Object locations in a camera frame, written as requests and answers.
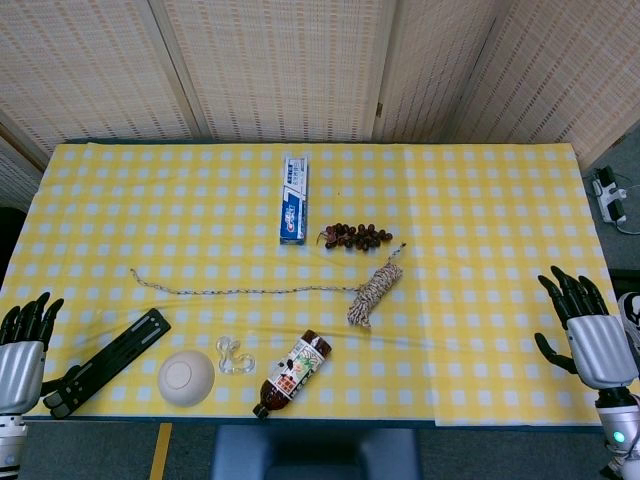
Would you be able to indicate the black and silver left hand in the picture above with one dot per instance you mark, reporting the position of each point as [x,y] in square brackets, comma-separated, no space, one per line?
[20,370]

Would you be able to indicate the black and silver right hand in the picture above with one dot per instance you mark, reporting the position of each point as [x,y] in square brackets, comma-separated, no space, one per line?
[600,350]

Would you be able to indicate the yellow white checkered tablecloth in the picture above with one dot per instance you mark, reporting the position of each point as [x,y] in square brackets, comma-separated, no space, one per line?
[475,310]

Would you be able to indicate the white power strip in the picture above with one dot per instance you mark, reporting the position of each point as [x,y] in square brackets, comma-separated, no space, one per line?
[610,197]

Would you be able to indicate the beige upturned bowl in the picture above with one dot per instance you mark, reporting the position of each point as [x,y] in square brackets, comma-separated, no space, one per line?
[186,378]

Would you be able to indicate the clear twisted plastic piece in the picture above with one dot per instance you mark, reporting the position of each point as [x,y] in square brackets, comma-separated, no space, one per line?
[227,362]

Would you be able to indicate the dark red grape bunch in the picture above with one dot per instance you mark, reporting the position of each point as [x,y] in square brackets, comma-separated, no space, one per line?
[357,237]

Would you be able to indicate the brown tea bottle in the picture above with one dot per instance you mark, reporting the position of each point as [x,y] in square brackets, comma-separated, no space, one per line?
[292,372]

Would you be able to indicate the woven folding screen panel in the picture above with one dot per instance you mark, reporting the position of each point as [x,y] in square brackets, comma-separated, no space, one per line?
[280,65]
[430,70]
[565,75]
[85,65]

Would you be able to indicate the blue toothpaste box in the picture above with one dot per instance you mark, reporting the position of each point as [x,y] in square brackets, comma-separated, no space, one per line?
[295,210]

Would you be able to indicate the black flat bracket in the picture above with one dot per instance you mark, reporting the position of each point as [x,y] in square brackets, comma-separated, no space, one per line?
[120,347]

